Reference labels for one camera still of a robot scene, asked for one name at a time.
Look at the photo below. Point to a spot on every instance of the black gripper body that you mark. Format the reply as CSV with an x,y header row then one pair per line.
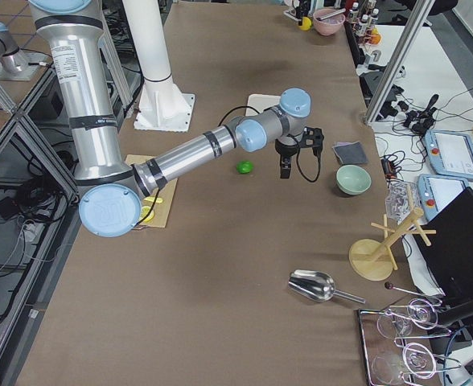
x,y
285,151
300,10

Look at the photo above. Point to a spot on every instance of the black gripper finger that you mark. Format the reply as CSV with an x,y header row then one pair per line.
x,y
285,167

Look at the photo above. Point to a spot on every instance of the yellow lemon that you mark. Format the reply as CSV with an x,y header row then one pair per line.
x,y
305,23

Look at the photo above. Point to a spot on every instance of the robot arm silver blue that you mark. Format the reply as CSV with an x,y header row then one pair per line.
x,y
112,191

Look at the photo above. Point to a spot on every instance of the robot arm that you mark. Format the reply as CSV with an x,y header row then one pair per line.
x,y
3,48

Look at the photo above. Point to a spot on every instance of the cream rabbit tray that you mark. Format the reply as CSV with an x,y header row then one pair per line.
x,y
257,103

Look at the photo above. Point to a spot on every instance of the pink ribbed bowl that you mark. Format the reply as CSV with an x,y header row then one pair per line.
x,y
329,26

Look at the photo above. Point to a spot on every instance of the green lime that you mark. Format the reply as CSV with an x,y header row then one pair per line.
x,y
244,167

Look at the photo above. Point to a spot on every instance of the bottle rack with bottles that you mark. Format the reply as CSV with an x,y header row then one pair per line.
x,y
362,18

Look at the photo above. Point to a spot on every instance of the grey folded cloth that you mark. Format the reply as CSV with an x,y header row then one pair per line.
x,y
350,153

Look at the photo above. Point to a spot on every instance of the green bowl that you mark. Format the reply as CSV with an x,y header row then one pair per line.
x,y
353,180

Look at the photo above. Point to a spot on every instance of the orange fruit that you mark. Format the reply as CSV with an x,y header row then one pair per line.
x,y
374,38

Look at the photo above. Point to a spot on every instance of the clear plastic box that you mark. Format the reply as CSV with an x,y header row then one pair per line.
x,y
401,200

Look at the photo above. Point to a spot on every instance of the metal scoop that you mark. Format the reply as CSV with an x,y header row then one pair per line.
x,y
318,286

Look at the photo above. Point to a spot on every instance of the wooden mug tree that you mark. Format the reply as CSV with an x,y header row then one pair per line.
x,y
374,260

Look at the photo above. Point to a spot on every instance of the wooden cutting board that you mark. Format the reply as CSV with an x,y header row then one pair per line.
x,y
161,210

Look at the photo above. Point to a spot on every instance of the lemon slice left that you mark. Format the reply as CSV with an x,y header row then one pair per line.
x,y
153,199

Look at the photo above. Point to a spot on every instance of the lemon slice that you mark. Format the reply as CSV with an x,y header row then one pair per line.
x,y
146,215
153,199

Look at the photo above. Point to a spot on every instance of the lemon slice right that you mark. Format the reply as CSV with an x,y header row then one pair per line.
x,y
146,215

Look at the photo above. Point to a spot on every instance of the lower teach pendant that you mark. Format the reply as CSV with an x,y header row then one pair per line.
x,y
437,191

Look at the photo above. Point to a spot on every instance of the teach pendant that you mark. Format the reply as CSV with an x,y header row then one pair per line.
x,y
450,153
437,191

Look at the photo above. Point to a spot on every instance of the stick with dark ball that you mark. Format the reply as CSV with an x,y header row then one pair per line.
x,y
390,286

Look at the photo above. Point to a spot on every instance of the upper teach pendant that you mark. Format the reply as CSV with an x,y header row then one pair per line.
x,y
450,153

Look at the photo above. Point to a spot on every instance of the black monitor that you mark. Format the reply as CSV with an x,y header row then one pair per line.
x,y
450,256

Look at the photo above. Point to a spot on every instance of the upper wine glass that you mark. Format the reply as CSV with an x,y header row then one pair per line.
x,y
400,321

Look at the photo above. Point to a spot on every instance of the wine glass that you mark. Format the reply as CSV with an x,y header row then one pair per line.
x,y
409,366
400,321

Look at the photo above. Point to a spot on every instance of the lower wine glass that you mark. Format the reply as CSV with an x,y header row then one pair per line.
x,y
409,366

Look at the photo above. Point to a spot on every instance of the black handled tool in bowl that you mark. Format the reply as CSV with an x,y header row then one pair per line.
x,y
330,15

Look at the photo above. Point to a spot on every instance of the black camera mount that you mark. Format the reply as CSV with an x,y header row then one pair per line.
x,y
312,138

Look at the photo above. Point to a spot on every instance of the aluminium frame post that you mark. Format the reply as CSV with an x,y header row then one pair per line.
x,y
409,34

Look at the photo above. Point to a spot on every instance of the white pole base plate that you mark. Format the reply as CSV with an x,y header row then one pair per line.
x,y
163,107

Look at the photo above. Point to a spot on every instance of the white camera pole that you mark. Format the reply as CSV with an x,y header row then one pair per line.
x,y
145,24

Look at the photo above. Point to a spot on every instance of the wire glass holder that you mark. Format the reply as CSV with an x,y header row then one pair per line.
x,y
443,362

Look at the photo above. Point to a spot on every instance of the mirror tray black frame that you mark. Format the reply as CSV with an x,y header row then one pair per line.
x,y
458,346

